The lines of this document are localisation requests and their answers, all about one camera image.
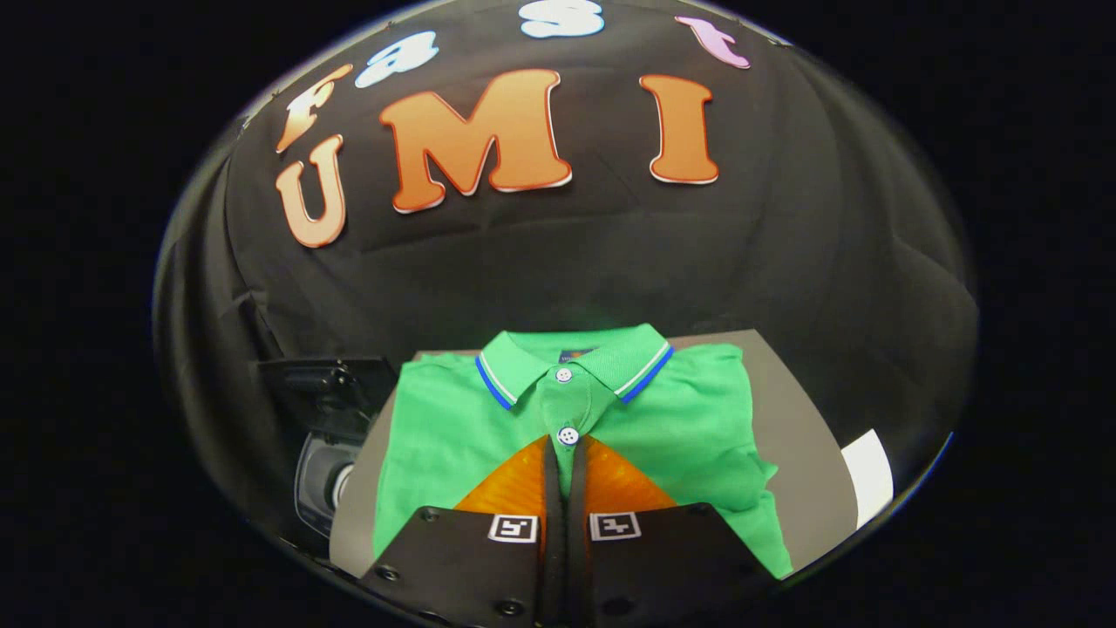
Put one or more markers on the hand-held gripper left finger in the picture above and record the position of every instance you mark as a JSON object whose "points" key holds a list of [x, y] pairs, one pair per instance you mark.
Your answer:
{"points": [[552, 558]]}

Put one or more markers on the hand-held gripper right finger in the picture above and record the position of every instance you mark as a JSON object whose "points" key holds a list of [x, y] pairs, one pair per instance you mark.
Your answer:
{"points": [[577, 567]]}

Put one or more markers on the green polo shirt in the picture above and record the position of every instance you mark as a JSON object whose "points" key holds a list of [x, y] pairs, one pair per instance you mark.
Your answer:
{"points": [[453, 436]]}

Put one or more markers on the silver washing machine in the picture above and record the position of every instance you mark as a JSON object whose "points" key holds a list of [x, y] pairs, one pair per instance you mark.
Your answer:
{"points": [[327, 484]]}

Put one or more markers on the black backdrop cloth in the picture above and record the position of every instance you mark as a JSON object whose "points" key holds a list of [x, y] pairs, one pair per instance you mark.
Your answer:
{"points": [[610, 253]]}

